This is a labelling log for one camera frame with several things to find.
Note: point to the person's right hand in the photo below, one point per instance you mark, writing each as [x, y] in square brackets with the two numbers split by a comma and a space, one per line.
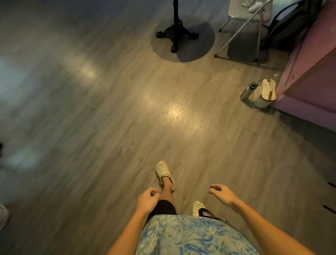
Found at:
[223, 194]

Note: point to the person's left hand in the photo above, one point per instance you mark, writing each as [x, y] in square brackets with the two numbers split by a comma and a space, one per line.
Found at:
[146, 201]

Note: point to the person's right thumb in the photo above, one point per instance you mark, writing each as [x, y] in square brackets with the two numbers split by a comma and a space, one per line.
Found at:
[214, 192]

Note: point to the person's left fingers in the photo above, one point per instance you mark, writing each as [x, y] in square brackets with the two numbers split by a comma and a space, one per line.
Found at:
[154, 193]

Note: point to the person's left forearm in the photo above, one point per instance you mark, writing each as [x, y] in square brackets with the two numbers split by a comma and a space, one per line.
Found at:
[128, 232]

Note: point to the person's right forearm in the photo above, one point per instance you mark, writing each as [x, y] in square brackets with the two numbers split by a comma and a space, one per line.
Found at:
[267, 227]

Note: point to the person's leg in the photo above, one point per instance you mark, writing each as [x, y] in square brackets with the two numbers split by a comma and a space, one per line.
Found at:
[166, 188]

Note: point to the black shorts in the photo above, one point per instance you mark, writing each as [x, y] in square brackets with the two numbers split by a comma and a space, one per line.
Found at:
[166, 208]

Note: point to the white perforated clog shoe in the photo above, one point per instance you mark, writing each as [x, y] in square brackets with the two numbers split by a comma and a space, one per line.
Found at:
[197, 208]
[164, 174]

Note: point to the blue patterned shirt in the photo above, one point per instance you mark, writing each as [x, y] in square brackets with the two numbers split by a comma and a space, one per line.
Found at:
[191, 236]

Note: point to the white water bottle black cap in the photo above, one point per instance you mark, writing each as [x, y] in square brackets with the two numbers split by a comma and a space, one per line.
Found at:
[248, 91]

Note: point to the pink counter cabinet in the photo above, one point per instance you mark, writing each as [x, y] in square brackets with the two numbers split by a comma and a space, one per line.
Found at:
[308, 68]

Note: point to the striped metal folding chair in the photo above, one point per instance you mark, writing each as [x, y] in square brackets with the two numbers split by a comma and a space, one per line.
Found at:
[244, 23]

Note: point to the black backpack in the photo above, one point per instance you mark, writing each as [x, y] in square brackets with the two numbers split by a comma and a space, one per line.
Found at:
[288, 23]

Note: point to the white cloth item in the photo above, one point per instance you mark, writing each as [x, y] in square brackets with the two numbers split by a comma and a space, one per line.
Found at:
[253, 5]

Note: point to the black pedestal stand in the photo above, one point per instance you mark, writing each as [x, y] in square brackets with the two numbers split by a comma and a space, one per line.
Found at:
[177, 29]

